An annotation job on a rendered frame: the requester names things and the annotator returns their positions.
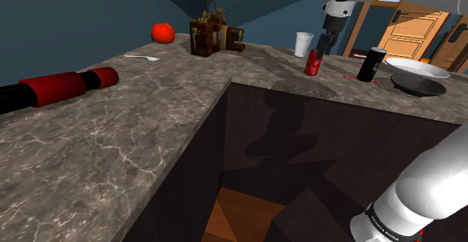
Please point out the red pen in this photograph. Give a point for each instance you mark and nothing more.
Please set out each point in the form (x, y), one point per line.
(349, 77)

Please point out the white paper cup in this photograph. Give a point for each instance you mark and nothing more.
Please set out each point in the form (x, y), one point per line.
(302, 44)

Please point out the brown antique brass machine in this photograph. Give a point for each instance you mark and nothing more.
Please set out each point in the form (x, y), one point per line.
(206, 38)

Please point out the light wooden panel door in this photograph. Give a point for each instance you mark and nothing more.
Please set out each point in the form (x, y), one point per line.
(411, 33)

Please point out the red and black cylinder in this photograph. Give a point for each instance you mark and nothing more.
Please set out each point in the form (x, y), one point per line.
(55, 88)

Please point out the black can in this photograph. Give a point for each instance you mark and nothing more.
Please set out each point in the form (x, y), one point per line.
(370, 66)

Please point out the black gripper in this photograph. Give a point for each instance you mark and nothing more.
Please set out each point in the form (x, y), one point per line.
(334, 23)

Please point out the white plastic spoon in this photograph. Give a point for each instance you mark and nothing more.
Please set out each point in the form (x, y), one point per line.
(140, 57)

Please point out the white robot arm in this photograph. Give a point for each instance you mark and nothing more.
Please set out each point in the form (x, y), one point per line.
(431, 182)

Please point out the dark brown door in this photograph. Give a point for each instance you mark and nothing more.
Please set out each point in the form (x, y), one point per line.
(455, 51)

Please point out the white plate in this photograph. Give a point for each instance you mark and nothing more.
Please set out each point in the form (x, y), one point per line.
(416, 67)

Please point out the red soda can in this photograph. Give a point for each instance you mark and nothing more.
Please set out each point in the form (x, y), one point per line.
(313, 64)

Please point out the red tomato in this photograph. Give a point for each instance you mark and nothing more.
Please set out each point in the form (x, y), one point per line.
(163, 33)

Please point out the dark wooden counter cabinet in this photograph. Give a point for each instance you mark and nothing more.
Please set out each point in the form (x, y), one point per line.
(347, 135)

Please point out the black bowl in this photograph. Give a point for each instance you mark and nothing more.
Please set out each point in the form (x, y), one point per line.
(416, 86)

